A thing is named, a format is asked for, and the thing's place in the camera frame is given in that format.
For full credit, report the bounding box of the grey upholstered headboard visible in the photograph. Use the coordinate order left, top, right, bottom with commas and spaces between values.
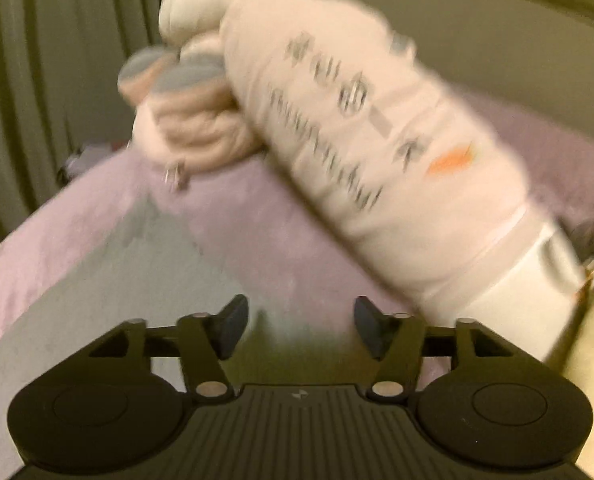
302, 0, 594, 148

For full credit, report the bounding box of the person's left forearm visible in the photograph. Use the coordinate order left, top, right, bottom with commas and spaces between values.
419, 217, 594, 363

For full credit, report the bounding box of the grey pleated curtain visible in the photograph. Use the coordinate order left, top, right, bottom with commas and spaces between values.
0, 0, 178, 246

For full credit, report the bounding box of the grey knit sock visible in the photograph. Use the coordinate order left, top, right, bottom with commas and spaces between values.
0, 199, 288, 466

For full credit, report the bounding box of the pink blanket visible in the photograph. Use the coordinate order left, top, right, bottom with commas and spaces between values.
0, 92, 594, 386

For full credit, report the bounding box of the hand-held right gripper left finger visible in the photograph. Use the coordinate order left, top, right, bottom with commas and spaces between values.
88, 294, 250, 404

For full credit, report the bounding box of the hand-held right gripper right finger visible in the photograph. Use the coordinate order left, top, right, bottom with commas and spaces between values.
353, 295, 516, 404

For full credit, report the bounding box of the person's left hand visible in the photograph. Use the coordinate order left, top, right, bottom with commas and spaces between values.
117, 0, 545, 323

